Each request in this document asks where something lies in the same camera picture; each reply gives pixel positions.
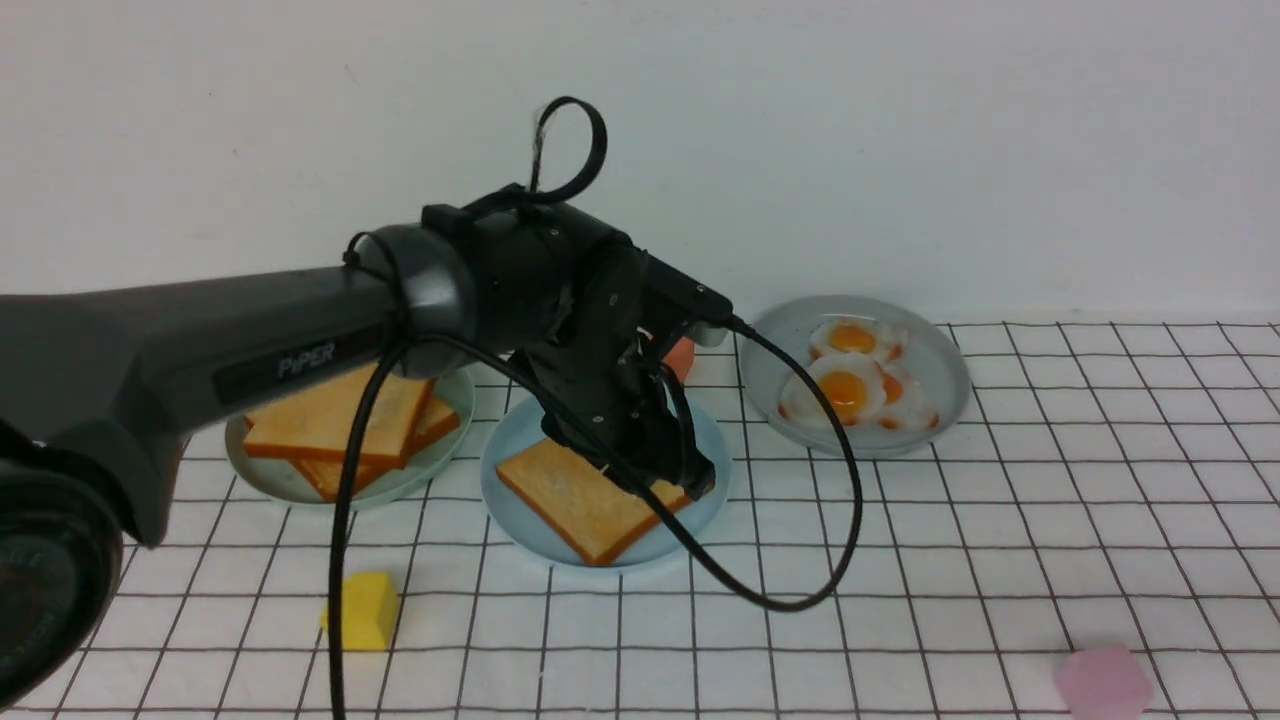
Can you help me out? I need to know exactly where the white grid tablecloth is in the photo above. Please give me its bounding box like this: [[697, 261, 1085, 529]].
[[8, 320, 1279, 719]]

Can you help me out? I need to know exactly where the orange foam cube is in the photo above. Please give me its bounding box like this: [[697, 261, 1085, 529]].
[[662, 337, 696, 386]]

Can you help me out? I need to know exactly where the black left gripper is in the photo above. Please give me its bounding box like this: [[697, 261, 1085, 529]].
[[509, 245, 716, 501]]

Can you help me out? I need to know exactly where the pink foam cube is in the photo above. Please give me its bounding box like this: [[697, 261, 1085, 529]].
[[1053, 646, 1155, 719]]

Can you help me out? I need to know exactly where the grey egg plate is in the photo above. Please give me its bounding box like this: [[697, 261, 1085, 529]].
[[739, 295, 972, 460]]

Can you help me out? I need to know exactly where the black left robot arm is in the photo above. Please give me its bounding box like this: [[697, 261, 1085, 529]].
[[1, 204, 733, 707]]

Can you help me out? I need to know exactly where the fried egg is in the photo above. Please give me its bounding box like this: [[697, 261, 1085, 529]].
[[809, 316, 910, 363], [876, 364, 940, 432], [778, 354, 887, 430]]

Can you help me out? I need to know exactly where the yellow foam cube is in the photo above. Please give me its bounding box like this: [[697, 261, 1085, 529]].
[[340, 571, 401, 652]]

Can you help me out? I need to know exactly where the light blue centre plate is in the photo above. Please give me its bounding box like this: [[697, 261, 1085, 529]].
[[480, 397, 733, 577]]

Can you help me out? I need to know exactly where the green toast plate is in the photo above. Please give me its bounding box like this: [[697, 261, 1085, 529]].
[[224, 370, 477, 510]]

